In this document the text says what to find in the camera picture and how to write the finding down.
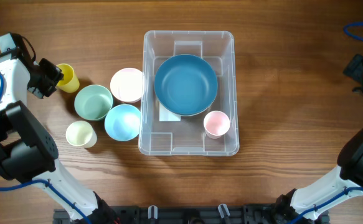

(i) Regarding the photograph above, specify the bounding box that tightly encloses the blue cable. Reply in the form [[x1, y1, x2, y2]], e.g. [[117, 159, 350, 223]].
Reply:
[[0, 67, 92, 224], [343, 22, 363, 50]]

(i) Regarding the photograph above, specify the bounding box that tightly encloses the cream plastic cup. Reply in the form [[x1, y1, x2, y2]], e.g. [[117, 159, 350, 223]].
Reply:
[[65, 121, 98, 149]]

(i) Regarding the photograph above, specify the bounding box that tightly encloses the dark blue bowl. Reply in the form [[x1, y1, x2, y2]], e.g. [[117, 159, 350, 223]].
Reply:
[[154, 54, 218, 116]]

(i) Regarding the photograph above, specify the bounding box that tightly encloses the pale pink small bowl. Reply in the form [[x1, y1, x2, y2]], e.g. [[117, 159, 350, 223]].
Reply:
[[110, 68, 143, 103]]

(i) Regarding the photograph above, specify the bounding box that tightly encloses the pink plastic cup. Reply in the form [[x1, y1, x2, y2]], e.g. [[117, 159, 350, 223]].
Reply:
[[203, 111, 230, 139]]

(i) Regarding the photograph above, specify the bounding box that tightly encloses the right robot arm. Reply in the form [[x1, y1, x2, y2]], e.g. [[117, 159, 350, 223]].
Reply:
[[271, 54, 363, 223]]

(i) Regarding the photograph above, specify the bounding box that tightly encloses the white label in container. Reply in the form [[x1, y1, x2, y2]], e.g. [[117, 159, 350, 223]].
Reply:
[[159, 103, 181, 122]]

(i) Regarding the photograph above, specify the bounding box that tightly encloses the left blue cable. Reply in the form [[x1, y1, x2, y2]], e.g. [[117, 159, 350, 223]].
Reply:
[[0, 67, 92, 224]]

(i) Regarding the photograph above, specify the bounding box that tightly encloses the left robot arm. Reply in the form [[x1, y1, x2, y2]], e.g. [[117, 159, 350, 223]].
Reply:
[[0, 32, 121, 223]]

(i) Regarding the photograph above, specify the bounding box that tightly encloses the yellow plastic cup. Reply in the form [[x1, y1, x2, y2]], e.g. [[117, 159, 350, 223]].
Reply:
[[57, 63, 80, 93]]

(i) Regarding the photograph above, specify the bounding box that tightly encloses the right blue cable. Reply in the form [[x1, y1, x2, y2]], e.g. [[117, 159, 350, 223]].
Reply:
[[343, 22, 363, 50]]

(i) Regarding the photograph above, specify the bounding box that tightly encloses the mint green small bowl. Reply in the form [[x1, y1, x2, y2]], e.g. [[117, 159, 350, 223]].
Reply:
[[74, 85, 113, 121]]

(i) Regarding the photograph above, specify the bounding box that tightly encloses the clear plastic storage container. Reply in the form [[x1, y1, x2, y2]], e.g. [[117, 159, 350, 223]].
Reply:
[[138, 30, 239, 156]]

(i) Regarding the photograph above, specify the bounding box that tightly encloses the light blue small bowl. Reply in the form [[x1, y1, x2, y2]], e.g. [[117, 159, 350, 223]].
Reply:
[[104, 104, 141, 141]]

